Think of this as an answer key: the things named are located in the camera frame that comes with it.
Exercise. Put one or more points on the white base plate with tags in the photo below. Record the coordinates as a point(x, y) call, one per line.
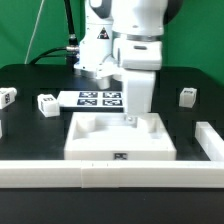
point(111, 99)

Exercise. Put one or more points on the white front fence wall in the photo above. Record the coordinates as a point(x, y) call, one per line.
point(111, 174)

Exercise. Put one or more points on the white square tabletop part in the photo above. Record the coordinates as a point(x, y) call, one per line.
point(101, 136)

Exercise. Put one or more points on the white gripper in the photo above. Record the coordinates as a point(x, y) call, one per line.
point(138, 59)

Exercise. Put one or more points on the white right fence wall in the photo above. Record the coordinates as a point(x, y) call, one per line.
point(210, 141)

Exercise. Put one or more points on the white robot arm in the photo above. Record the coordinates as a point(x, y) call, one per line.
point(107, 19)

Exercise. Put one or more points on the white fence wall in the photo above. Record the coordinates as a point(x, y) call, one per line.
point(111, 174)
point(210, 141)

